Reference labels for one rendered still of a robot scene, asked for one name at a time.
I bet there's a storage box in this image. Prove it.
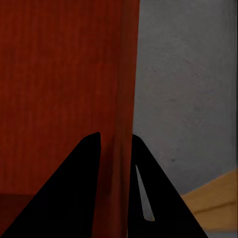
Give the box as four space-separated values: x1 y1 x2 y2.
0 0 140 238

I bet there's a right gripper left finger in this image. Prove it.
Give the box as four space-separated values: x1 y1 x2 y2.
0 132 101 238

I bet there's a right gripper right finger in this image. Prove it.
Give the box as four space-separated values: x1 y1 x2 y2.
127 134 208 238

